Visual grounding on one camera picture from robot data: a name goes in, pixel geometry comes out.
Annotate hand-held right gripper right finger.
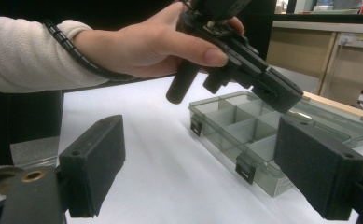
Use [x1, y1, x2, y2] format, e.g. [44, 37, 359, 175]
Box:
[273, 115, 363, 221]

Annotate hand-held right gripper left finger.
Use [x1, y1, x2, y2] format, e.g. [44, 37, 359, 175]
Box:
[58, 114, 127, 218]

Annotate grey clear compartment box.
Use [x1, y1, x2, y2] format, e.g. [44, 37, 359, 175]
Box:
[188, 90, 363, 198]

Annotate light wooden table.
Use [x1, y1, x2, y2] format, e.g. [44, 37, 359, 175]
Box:
[301, 91, 363, 124]

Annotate white table cover sheet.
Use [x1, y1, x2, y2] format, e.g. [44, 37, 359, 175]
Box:
[56, 73, 363, 224]

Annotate light wooden shelf unit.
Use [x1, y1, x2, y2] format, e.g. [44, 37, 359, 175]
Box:
[266, 20, 363, 107]

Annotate black curtain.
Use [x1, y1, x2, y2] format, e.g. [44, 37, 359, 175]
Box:
[0, 89, 64, 170]

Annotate white wall socket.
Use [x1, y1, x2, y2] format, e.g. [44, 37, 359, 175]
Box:
[337, 32, 363, 49]

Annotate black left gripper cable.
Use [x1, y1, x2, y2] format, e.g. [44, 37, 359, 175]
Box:
[42, 19, 140, 82]

